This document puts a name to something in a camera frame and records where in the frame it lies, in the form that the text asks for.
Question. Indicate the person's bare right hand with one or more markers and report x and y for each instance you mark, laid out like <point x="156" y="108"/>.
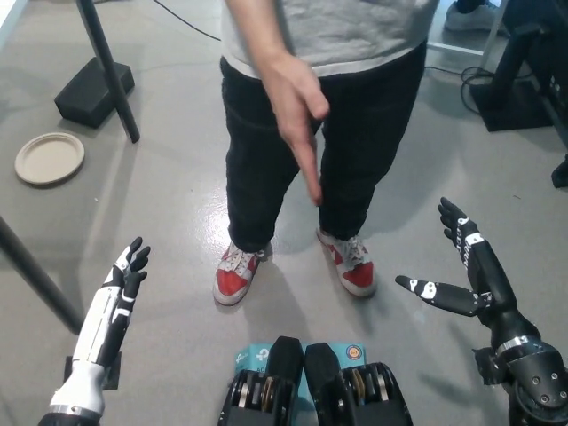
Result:
<point x="295" y="102"/>

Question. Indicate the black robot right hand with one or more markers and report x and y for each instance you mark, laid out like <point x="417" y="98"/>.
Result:
<point x="490" y="284"/>

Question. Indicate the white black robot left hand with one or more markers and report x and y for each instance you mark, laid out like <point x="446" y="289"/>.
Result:
<point x="104" y="310"/>

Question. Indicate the person grey shirt black trousers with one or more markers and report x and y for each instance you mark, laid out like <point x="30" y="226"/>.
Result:
<point x="364" y="133"/>

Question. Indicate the robot black feet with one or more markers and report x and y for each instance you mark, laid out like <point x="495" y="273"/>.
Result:
<point x="319" y="399"/>

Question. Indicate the black slanted table leg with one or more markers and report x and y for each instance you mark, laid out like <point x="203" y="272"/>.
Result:
<point x="35" y="275"/>

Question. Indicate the red white sneaker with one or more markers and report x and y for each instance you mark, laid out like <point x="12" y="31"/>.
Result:
<point x="352" y="266"/>
<point x="235" y="279"/>

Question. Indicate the beige paper plate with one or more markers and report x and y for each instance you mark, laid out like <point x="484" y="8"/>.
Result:
<point x="49" y="159"/>

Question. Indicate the teal router box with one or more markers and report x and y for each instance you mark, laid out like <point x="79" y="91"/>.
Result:
<point x="259" y="355"/>

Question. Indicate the black stand with base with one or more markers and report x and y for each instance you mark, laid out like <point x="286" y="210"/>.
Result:
<point x="510" y="102"/>

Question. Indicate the black slanted pole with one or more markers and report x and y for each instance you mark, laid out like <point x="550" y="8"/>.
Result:
<point x="108" y="66"/>

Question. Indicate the grey sneaker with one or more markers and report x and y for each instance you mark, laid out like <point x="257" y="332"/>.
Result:
<point x="470" y="20"/>

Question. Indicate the black equipment rack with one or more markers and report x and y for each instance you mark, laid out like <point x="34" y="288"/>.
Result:
<point x="560" y="97"/>

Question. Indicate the black foam block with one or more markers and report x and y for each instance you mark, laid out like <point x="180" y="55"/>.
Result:
<point x="84" y="95"/>

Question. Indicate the white metal frame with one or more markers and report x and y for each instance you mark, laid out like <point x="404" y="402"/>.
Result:
<point x="492" y="37"/>

